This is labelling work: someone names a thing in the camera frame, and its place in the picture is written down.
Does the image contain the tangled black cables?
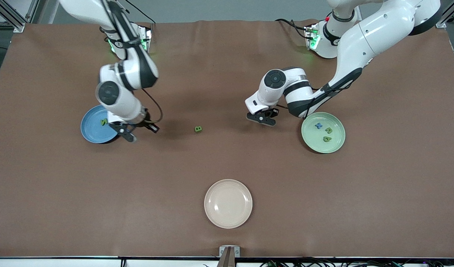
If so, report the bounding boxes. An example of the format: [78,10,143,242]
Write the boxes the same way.
[203,256,454,267]

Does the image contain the black left base cable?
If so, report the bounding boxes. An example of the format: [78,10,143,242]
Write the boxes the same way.
[275,18,313,40]

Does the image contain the brown table mat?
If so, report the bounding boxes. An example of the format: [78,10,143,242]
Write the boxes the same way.
[0,19,454,258]

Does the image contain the aluminium frame profile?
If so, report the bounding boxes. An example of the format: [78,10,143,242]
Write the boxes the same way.
[0,0,40,33]
[437,0,454,28]

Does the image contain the beige plate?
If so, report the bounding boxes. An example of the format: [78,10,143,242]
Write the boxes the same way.
[204,179,253,229]

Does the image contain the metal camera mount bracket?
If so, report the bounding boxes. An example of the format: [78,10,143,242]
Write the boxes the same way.
[217,245,241,267]

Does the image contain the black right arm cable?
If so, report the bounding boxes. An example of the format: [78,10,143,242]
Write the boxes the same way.
[101,0,163,123]

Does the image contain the green plate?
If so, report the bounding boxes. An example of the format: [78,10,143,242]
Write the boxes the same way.
[301,112,346,154]

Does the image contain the blue plate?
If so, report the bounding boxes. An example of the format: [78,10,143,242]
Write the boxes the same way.
[81,105,120,144]

